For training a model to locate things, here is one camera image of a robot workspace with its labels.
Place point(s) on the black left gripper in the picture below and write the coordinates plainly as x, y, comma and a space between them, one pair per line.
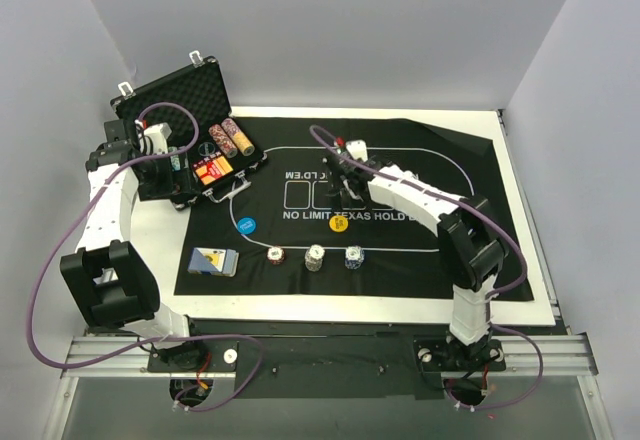
163, 180

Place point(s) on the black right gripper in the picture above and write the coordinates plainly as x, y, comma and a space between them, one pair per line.
344, 182

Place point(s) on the yellow dealer button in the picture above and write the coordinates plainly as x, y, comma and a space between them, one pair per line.
338, 223

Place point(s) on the red poker chip stack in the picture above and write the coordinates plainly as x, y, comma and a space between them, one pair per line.
276, 255

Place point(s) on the blue blind button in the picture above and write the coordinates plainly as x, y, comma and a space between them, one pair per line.
246, 225

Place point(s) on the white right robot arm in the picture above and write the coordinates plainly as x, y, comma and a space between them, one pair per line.
471, 255

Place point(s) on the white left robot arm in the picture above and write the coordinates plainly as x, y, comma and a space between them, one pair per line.
111, 284

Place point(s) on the white table board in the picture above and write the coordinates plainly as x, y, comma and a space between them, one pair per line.
158, 231

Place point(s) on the clear round button in case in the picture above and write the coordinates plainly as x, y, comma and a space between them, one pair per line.
206, 149

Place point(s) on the red yellow card box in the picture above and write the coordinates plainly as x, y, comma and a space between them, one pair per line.
211, 169

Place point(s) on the black aluminium poker case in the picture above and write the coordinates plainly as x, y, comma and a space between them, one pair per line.
188, 101

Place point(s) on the blue poker chip stack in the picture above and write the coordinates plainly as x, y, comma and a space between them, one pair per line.
354, 257

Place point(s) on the dark red chip roll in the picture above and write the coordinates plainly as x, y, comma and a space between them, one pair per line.
223, 141

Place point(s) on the grey poker chip stack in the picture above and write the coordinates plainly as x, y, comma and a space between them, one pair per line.
314, 257

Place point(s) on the black poker felt mat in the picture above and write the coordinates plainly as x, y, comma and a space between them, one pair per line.
287, 199

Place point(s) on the tan chip roll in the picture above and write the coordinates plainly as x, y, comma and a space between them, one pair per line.
238, 137

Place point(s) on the blue playing card deck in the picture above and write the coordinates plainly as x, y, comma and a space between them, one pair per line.
213, 261

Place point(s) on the aluminium mounting rail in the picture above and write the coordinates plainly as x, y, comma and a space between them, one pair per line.
568, 355

